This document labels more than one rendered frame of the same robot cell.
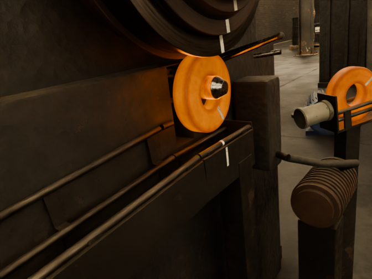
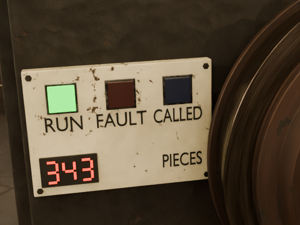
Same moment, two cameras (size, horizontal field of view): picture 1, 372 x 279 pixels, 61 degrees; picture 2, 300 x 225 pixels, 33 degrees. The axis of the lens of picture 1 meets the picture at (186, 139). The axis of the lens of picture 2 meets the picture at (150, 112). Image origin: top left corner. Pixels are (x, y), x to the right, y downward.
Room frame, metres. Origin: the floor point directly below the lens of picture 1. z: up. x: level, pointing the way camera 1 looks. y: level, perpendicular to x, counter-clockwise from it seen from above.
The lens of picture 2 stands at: (-0.08, -0.22, 1.36)
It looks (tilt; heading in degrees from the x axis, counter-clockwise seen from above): 16 degrees down; 40
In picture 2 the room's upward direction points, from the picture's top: 2 degrees counter-clockwise
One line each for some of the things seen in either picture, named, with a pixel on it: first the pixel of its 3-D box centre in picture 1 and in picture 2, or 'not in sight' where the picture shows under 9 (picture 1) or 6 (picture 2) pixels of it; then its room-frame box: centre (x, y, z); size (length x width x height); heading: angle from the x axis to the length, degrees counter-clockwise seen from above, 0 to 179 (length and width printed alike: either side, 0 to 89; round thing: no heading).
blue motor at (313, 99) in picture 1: (323, 110); not in sight; (2.59, -1.20, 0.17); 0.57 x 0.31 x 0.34; 159
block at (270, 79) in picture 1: (257, 123); not in sight; (0.80, -0.19, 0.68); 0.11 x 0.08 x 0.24; 49
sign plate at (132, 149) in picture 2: not in sight; (121, 127); (0.43, 0.25, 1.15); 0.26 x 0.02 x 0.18; 139
